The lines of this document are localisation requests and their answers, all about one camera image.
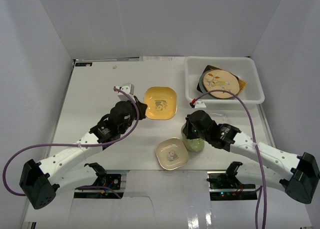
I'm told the white plastic bin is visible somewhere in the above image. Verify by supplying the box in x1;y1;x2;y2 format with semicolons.
184;56;265;108

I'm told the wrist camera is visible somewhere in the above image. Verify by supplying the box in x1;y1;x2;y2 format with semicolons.
113;83;136;102
189;98;207;109

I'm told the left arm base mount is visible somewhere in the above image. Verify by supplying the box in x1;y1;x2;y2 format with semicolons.
73;162;125;199

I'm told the green panda square dish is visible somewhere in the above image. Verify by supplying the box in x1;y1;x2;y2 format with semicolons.
181;123;205;152

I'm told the clear plastic dish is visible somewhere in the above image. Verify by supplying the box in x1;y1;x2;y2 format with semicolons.
208;109;229;124

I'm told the yellow panda square dish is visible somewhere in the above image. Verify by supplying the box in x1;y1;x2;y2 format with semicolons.
143;86;177;120

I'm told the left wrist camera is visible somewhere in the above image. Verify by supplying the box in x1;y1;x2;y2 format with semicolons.
113;83;136;102

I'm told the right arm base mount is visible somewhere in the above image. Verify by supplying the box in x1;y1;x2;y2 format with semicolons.
206;161;258;202

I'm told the beige bird branch plate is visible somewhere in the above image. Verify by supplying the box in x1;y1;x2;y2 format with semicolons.
202;69;240;95

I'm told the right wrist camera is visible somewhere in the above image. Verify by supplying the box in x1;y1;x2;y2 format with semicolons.
189;98;207;109

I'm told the black square amber plate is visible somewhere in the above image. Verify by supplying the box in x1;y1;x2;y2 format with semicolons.
196;65;227;92

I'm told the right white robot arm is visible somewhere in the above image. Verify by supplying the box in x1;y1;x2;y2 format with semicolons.
182;110;320;204

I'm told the teal round plate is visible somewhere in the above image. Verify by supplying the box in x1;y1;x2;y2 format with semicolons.
198;73;207;94

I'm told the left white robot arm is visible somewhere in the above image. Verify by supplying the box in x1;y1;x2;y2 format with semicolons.
19;97;148;210

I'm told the cream panda square dish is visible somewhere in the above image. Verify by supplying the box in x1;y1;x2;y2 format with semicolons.
155;137;189;171

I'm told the woven fan-shaped basket plate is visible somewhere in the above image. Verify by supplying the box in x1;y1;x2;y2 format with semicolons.
238;78;247;94

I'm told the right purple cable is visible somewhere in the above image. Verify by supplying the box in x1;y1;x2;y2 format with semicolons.
194;89;267;229

